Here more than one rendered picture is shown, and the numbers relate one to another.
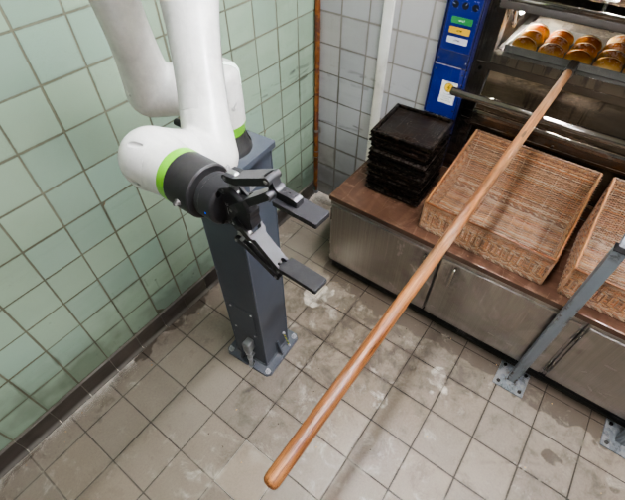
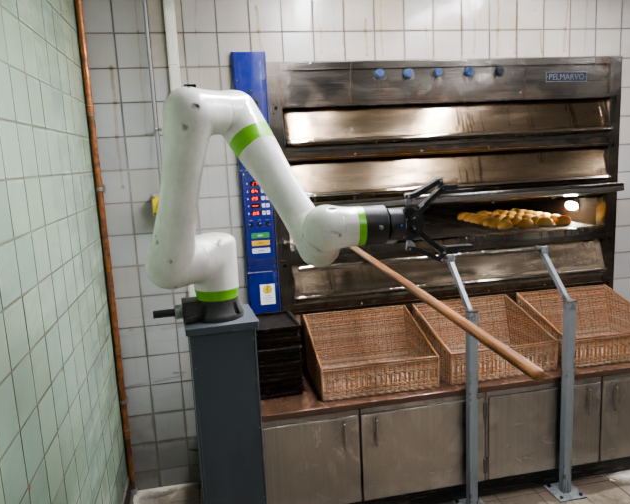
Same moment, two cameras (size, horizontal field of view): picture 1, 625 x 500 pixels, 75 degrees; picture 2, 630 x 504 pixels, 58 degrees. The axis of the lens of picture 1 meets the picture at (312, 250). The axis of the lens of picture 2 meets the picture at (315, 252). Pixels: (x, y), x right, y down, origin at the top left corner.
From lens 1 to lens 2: 131 cm
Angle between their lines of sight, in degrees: 55
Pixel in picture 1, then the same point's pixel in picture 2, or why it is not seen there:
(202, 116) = not seen: hidden behind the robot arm
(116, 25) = (192, 190)
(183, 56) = (289, 181)
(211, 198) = (403, 213)
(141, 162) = (343, 215)
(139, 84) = (186, 246)
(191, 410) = not seen: outside the picture
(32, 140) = not seen: outside the picture
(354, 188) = not seen: hidden behind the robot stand
